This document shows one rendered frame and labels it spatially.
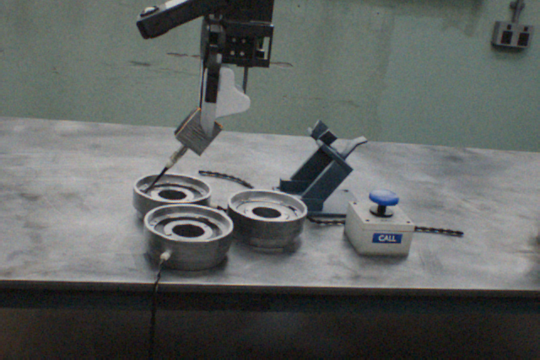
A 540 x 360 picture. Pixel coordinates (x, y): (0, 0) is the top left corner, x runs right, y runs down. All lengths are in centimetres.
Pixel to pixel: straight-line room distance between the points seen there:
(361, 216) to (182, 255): 25
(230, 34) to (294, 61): 168
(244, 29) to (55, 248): 34
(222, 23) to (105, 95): 167
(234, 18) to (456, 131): 203
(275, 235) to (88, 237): 23
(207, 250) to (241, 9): 30
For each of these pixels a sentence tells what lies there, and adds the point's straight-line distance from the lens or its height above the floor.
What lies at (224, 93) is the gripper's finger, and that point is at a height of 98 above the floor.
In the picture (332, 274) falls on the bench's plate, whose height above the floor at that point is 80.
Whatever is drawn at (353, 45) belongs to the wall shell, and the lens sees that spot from 252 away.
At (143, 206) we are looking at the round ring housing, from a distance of 86.
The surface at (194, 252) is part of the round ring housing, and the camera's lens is 75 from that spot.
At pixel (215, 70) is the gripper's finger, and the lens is 79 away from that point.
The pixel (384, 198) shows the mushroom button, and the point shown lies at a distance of 86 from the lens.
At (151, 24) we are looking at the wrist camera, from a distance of 81.
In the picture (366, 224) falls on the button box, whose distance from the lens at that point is 84.
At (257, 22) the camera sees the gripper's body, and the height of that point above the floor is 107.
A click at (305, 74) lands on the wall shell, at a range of 250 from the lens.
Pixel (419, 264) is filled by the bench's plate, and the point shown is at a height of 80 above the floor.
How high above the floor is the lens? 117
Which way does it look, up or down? 19 degrees down
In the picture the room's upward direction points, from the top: 7 degrees clockwise
